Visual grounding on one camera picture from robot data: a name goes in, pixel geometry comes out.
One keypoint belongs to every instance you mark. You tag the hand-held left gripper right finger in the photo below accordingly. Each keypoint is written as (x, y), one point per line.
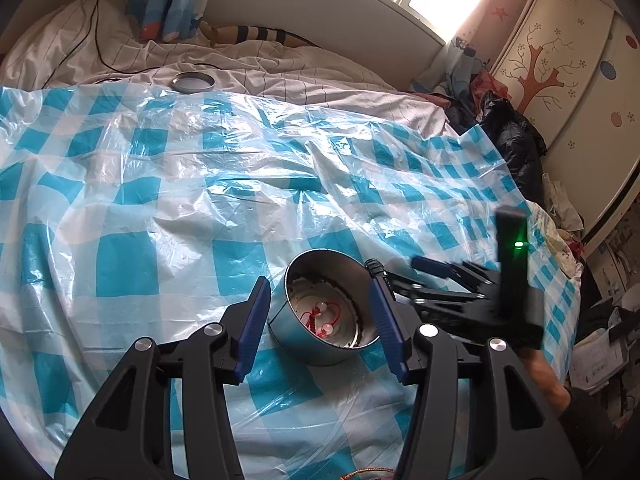
(385, 330)

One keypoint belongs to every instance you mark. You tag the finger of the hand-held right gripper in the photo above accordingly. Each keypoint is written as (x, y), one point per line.
(450, 310)
(435, 267)

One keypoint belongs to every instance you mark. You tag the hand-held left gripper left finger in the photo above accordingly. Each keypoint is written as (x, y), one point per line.
(252, 320)

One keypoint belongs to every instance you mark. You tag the round metal tin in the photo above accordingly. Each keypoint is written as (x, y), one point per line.
(300, 345)

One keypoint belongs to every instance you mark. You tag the person's right forearm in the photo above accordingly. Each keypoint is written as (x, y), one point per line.
(590, 435)

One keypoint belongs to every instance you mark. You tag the person's right hand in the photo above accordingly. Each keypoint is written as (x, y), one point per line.
(542, 380)

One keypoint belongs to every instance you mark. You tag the pile of pale clothes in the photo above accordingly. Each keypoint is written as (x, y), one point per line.
(562, 210)

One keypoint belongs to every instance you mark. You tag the pile of papers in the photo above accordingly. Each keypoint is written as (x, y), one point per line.
(600, 355)

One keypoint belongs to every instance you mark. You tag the black plastic bag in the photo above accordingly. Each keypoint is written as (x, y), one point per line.
(515, 145)

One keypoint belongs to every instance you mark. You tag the blue checked plastic sheet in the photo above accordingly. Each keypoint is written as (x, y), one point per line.
(150, 200)

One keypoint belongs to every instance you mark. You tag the red cloth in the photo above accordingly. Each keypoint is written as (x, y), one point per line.
(487, 87)

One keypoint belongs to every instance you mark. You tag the blue cartoon cloth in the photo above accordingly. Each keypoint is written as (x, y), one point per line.
(460, 65)

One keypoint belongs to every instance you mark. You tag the white wardrobe with tree print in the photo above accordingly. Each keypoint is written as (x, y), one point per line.
(575, 70)

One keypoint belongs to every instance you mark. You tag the white striped bedsheet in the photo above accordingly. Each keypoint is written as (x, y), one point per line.
(300, 75)

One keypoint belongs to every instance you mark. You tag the round metal tin lid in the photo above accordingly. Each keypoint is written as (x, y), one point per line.
(194, 83)

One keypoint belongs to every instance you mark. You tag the pink star curtain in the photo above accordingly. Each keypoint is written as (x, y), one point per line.
(495, 10)

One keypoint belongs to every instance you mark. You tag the striped plush toy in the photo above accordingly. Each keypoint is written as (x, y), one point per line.
(250, 33)

